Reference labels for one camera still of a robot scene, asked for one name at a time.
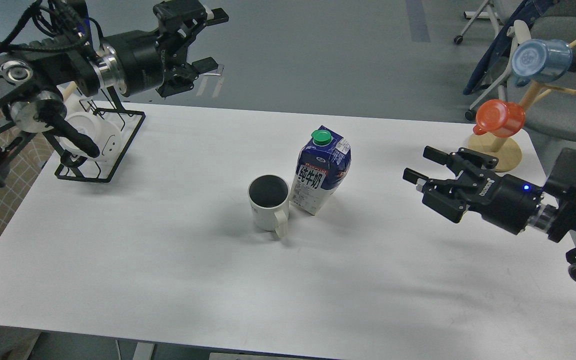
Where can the black wire mug rack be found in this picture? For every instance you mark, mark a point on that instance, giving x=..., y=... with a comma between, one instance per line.
x=74, y=164

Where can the white ceramic mug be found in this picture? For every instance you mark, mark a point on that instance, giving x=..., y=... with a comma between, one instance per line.
x=268, y=197

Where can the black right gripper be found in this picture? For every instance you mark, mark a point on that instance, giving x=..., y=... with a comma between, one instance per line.
x=506, y=201

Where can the beige checkered cloth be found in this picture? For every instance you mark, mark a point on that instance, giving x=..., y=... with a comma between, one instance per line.
x=24, y=170

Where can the orange plastic cup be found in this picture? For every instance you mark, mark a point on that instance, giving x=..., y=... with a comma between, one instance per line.
x=500, y=118

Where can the white chair frame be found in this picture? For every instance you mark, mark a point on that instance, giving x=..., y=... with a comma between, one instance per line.
x=494, y=68

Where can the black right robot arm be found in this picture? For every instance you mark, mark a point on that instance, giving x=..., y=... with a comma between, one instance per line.
x=556, y=214

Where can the blue plastic cup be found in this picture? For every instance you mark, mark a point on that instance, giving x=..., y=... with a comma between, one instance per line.
x=540, y=60

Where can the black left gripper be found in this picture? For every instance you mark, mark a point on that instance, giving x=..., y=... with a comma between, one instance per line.
x=141, y=60

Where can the blue white milk carton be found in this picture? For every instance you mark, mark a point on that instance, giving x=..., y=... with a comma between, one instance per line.
x=321, y=167

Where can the wooden mug tree stand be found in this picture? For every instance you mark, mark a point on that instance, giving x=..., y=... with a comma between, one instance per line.
x=506, y=149

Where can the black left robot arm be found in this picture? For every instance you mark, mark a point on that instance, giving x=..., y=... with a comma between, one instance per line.
x=59, y=43

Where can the white mug on rack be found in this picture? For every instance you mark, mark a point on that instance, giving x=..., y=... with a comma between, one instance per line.
x=104, y=133

